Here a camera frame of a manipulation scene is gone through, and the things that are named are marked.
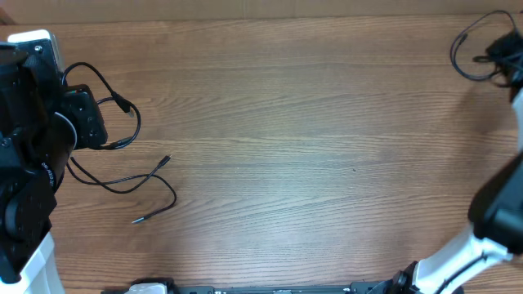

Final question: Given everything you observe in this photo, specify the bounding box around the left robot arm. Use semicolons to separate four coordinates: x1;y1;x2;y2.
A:
1;29;107;294

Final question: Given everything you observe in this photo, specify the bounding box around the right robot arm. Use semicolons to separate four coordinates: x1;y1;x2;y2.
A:
368;29;522;294

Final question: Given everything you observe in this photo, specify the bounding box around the short black cable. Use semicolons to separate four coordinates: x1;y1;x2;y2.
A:
65;154;178;225

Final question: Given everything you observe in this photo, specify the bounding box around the thin black USB cable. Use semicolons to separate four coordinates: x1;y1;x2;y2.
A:
449;9;520;82

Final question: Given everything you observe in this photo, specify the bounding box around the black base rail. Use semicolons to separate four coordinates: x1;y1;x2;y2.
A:
101;278;387;294

